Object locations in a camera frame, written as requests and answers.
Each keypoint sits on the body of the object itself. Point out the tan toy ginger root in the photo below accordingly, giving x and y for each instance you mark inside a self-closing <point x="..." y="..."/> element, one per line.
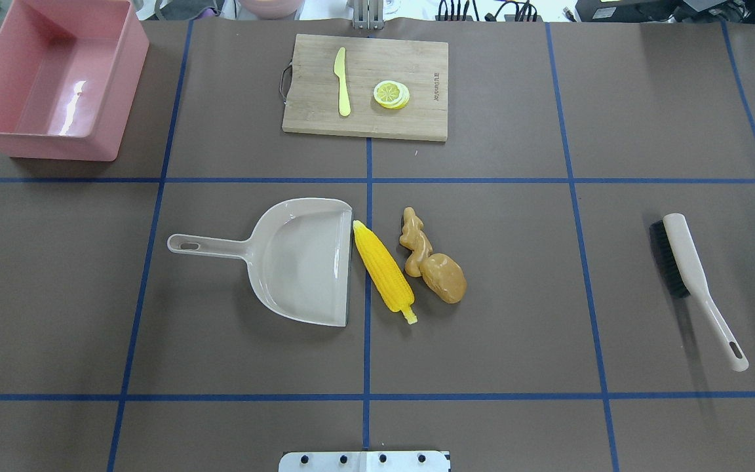
<point x="415" y="240"/>

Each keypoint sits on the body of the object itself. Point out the yellow toy corn cob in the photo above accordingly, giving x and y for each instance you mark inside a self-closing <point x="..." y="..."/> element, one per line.
<point x="392" y="285"/>

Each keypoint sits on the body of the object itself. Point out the brown toy potato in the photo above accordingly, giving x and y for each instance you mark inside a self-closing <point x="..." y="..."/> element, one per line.
<point x="444" y="277"/>

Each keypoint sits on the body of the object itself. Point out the beige plastic dustpan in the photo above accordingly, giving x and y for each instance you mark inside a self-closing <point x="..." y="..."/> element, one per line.
<point x="298" y="258"/>

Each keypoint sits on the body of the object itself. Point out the pink plastic bin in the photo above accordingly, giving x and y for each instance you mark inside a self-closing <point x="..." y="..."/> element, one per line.
<point x="69" y="71"/>

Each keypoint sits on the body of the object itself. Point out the yellow plastic knife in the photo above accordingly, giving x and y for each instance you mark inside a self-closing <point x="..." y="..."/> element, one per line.
<point x="340" y="71"/>

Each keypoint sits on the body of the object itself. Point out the bamboo cutting board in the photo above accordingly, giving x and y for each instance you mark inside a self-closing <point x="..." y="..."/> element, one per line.
<point x="311" y="103"/>

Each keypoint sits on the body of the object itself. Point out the silver metal bracket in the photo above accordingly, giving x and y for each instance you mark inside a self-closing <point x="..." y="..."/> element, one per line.
<point x="368" y="14"/>

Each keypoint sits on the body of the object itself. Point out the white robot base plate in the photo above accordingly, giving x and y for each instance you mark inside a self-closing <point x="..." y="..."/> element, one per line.
<point x="404" y="460"/>

